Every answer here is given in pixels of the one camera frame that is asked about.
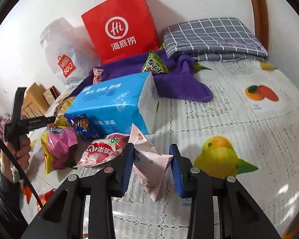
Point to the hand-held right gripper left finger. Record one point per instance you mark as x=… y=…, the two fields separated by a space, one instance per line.
x=126 y=171

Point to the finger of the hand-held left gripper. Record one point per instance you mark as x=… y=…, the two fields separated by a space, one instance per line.
x=47 y=121

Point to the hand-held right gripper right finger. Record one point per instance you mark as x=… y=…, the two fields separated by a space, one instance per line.
x=176 y=171

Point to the pale pink snack packet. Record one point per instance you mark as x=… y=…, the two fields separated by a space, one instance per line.
x=147 y=164

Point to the red white strawberry snack packet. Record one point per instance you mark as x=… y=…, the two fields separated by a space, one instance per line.
x=102 y=151

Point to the person's left forearm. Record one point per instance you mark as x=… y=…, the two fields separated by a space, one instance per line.
x=7 y=196

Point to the person's left hand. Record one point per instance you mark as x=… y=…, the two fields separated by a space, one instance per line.
x=23 y=151

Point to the brown cardboard box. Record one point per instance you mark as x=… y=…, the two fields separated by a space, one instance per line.
x=33 y=99

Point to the patterned small box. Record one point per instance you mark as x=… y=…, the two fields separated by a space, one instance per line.
x=51 y=94

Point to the purple yellow snack bag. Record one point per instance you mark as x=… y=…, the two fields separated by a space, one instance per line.
x=58 y=149

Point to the blue snack packet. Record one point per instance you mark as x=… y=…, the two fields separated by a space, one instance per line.
x=83 y=128

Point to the fruit print tablecloth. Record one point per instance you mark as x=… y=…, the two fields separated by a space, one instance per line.
x=226 y=134

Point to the blue tissue pack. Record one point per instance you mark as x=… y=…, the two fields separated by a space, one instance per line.
x=109 y=99

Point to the small pink candy packet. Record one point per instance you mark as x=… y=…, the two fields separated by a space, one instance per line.
x=98 y=76

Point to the white plastic shopping bag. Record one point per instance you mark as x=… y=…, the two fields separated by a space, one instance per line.
x=59 y=47

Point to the purple towel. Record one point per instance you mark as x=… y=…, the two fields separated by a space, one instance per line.
x=179 y=84

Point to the red paper bag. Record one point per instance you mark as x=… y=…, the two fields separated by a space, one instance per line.
x=119 y=29

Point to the grey plaid folded cloth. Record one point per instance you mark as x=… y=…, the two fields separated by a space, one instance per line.
x=209 y=37

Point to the brown wooden headboard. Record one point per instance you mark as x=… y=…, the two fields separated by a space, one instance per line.
x=258 y=10

